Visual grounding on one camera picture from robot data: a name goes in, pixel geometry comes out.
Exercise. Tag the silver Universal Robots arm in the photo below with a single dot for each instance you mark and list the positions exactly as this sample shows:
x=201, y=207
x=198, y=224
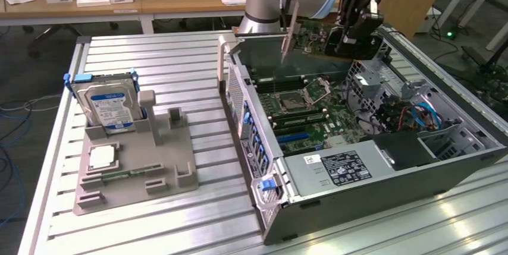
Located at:
x=270, y=2

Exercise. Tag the device with green light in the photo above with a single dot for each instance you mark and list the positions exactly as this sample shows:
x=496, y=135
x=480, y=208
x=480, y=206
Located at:
x=449, y=34

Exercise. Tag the grey power supply unit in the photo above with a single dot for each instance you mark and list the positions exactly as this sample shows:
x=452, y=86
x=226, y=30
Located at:
x=337, y=168

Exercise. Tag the hard disk in blue caddy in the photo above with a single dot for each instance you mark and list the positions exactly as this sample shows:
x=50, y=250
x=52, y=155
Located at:
x=107, y=109

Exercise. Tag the metal disk bay cage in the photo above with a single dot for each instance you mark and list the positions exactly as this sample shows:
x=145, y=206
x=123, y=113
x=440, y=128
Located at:
x=369, y=88

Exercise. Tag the white desk frame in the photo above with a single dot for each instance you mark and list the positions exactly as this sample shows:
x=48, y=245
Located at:
x=476, y=2

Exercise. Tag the installed green RAM stick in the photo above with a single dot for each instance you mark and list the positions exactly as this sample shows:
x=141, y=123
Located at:
x=304, y=119

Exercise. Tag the blue case latch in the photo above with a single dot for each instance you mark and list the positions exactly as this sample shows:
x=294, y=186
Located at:
x=266, y=185

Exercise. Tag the black floor stand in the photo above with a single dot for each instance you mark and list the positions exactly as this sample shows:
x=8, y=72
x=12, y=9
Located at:
x=488, y=67

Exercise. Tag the grey parts rack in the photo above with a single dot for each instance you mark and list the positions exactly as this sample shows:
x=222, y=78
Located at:
x=135, y=195

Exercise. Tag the white paper card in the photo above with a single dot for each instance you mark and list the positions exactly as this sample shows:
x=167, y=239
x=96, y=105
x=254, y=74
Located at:
x=20, y=0

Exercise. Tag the CPU socket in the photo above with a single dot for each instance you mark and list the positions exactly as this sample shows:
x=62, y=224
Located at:
x=292, y=102

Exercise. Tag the metal socket cover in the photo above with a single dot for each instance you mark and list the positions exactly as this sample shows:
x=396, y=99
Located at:
x=317, y=88

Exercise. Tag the open dark grey PC case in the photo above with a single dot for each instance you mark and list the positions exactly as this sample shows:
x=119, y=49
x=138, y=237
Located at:
x=397, y=195

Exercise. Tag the blue expansion slot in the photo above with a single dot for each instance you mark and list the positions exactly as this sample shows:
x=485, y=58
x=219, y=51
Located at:
x=293, y=138

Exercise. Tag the silver CPU chip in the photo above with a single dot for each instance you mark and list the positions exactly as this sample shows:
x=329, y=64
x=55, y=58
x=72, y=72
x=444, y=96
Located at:
x=103, y=157

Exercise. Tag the green motherboard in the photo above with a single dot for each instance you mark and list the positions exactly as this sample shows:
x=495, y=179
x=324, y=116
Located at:
x=337, y=118

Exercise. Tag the black RAM slot row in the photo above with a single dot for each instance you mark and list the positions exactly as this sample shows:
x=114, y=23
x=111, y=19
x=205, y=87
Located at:
x=280, y=83

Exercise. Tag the graphics card with black cooler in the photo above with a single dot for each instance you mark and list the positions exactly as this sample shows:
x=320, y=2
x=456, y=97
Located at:
x=313, y=36

